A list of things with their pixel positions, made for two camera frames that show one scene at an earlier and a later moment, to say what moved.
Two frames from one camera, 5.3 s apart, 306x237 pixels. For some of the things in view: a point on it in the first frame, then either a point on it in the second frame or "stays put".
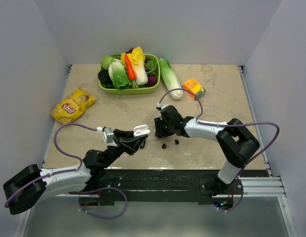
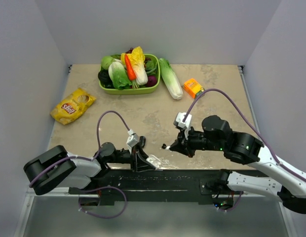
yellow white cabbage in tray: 137,59 stays put
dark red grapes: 130,51 stays put
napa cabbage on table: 171,79 stays put
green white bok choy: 119,76 stays put
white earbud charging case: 141,130 → 155,162
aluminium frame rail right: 265,160 stays put
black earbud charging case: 142,145 stays put
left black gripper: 126,140 → 137,163
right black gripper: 160,132 → 183,145
